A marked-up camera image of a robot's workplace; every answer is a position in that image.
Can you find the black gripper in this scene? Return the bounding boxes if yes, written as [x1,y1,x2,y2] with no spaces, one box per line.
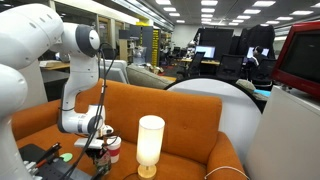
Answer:
[84,147,113,168]

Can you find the orange fabric sofa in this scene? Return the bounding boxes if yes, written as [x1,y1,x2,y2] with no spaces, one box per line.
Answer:
[9,78,248,180]

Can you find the grey sofa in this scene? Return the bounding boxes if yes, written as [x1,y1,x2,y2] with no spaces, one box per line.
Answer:
[125,64,175,90]

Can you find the black marker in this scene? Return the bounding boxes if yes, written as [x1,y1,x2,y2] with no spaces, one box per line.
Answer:
[89,168,105,180]

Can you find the white cup with red band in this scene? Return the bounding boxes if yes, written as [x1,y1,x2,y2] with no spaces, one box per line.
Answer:
[106,135,123,164]

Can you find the green round disc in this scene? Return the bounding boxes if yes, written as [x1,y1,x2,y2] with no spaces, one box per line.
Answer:
[59,152,74,163]

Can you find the black power strip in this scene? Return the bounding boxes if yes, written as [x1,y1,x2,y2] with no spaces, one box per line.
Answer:
[33,157,93,180]

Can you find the glowing white table lamp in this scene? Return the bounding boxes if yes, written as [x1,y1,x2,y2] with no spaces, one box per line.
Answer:
[135,114,166,180]

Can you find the black and red pens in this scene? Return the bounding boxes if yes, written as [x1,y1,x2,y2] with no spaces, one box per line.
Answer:
[34,142,63,168]

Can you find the black flat tablet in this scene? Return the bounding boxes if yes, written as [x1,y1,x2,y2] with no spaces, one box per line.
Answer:
[18,143,52,164]

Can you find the white chair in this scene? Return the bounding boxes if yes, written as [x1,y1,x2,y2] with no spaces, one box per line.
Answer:
[99,58,130,85]

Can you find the white upright board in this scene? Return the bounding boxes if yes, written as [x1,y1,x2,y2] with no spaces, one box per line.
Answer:
[18,59,49,112]

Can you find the wooden desk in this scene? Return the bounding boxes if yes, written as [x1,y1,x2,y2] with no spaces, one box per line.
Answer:
[38,59,71,72]

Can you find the wooden shelf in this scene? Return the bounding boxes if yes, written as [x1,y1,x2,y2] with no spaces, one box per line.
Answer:
[118,38,136,65]

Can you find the black and yellow cabinet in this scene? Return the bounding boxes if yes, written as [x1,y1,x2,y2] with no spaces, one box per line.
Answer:
[129,22,162,68]

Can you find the white round board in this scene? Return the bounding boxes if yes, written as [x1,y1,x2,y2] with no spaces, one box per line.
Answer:
[164,78,263,165]

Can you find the lit computer monitor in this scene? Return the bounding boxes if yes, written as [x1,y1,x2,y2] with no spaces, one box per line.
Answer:
[194,45,217,60]

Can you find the black mesh office chair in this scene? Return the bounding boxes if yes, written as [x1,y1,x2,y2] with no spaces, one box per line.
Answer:
[216,54,245,83]

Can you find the black partition screen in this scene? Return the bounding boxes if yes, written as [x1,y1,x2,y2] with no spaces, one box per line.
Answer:
[198,27,235,62]

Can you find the seated person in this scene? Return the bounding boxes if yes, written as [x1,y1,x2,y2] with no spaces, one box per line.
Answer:
[245,45,268,81]

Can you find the white side panel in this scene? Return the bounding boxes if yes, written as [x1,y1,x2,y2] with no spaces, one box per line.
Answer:
[244,85,320,180]

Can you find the lit laptop screen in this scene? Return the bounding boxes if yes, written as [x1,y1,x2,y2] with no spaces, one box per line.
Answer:
[246,46,270,59]

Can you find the black draped cover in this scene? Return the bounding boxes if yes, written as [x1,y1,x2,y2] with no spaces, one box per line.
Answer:
[237,23,276,60]

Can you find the red framed monitor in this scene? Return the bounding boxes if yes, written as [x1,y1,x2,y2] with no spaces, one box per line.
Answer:
[271,20,320,101]

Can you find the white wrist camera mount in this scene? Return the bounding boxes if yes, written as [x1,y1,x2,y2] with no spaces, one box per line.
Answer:
[73,137,105,150]

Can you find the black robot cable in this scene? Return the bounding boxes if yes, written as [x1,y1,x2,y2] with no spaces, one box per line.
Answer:
[59,42,118,180]

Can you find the white cable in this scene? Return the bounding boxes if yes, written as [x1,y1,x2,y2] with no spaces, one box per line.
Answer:
[203,165,251,180]

